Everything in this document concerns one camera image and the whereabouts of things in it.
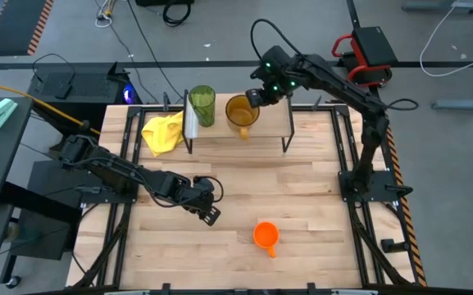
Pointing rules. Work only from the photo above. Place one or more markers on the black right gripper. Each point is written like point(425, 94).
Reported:
point(279, 90)

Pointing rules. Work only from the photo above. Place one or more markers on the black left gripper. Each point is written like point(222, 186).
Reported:
point(199, 194)

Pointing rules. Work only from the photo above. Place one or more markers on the amber glass mug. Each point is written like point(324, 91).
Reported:
point(240, 119)

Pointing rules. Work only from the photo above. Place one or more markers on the green translucent plastic tumbler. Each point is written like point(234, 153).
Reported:
point(202, 104)

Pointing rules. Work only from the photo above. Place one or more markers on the orange plastic mug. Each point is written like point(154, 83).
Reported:
point(266, 234)

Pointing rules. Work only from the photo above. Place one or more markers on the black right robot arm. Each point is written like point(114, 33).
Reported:
point(342, 90)

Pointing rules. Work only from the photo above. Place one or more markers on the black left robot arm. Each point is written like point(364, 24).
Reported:
point(113, 168)

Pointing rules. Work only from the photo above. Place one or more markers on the yellow cloth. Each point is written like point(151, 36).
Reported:
point(162, 133)

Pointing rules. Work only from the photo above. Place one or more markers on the black equipment cart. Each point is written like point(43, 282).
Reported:
point(43, 237)

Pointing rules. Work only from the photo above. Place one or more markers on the black computer tower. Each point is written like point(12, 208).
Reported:
point(84, 84)

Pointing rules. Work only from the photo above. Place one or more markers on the black clamp knob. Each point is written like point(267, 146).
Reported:
point(394, 246)

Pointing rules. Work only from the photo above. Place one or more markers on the orange black hazard tape strip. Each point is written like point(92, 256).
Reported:
point(410, 233)

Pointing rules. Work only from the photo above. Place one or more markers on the black caster wheel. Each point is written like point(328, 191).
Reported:
point(13, 282)

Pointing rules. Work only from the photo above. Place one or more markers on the mint green stapler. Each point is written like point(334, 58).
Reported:
point(0, 112)

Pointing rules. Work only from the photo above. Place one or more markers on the black mat hazard stripe edge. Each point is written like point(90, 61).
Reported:
point(10, 26)

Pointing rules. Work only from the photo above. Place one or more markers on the wooden shelf black metal frame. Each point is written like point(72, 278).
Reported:
point(271, 123)

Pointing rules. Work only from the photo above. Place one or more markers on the black metal table frame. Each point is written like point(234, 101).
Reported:
point(117, 266)

